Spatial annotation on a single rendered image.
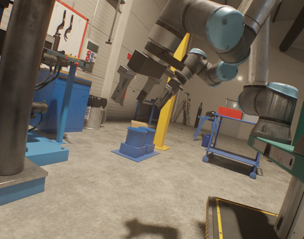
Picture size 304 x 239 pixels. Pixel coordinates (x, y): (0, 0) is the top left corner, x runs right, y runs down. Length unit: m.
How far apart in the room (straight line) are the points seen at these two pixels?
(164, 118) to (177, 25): 2.84
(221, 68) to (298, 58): 11.77
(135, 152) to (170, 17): 2.05
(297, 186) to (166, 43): 0.77
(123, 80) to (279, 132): 0.69
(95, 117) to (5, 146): 2.57
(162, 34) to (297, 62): 12.03
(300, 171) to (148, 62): 0.46
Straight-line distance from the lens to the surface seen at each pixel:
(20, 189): 1.36
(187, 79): 0.89
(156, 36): 0.50
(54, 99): 2.89
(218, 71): 0.80
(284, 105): 0.92
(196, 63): 0.91
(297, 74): 12.22
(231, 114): 3.16
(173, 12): 0.50
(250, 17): 0.57
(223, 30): 0.42
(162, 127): 3.28
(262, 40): 1.13
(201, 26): 0.44
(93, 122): 3.68
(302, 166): 0.51
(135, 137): 2.38
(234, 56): 0.54
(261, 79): 1.08
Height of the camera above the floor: 0.75
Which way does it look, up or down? 4 degrees down
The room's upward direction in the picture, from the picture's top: 13 degrees clockwise
